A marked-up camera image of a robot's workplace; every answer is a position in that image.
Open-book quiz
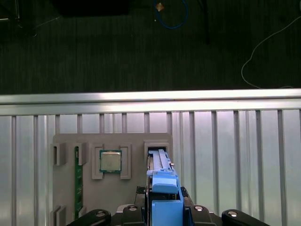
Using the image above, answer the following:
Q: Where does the blue floor cable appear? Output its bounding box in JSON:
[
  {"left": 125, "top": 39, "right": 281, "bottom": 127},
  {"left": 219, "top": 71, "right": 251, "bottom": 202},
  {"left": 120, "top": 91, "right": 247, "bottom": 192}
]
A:
[{"left": 154, "top": 0, "right": 189, "bottom": 30}]

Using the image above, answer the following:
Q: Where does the hard disk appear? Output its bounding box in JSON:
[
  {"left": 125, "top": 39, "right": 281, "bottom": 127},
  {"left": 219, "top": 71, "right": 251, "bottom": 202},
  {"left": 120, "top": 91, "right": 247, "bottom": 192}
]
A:
[{"left": 145, "top": 145, "right": 186, "bottom": 226}]

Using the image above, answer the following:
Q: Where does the silver CPU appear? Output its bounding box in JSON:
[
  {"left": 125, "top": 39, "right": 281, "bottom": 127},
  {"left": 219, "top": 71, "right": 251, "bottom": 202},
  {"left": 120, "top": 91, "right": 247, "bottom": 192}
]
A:
[{"left": 98, "top": 149, "right": 122, "bottom": 173}]

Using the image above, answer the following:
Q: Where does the white floor cable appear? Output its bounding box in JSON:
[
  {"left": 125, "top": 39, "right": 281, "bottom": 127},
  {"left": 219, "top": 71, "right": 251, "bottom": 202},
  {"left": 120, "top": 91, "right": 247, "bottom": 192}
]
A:
[{"left": 240, "top": 14, "right": 301, "bottom": 89}]

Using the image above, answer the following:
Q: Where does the green RAM stick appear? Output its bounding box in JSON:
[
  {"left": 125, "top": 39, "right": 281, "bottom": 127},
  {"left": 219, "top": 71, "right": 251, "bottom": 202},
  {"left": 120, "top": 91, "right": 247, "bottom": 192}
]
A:
[{"left": 74, "top": 145, "right": 83, "bottom": 221}]

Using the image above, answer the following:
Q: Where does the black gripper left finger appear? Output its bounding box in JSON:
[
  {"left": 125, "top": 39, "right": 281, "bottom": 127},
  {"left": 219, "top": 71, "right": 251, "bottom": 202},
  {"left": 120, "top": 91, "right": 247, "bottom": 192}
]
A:
[{"left": 67, "top": 186, "right": 150, "bottom": 226}]

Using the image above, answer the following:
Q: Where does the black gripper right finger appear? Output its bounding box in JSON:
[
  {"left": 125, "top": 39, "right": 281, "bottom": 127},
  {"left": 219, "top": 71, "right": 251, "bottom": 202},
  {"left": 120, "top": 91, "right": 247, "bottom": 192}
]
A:
[{"left": 180, "top": 187, "right": 271, "bottom": 226}]

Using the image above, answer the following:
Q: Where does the grey parts rack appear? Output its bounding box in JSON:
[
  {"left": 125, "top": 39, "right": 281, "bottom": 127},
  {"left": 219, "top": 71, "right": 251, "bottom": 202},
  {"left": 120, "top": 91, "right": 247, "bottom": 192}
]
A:
[{"left": 49, "top": 133, "right": 174, "bottom": 226}]

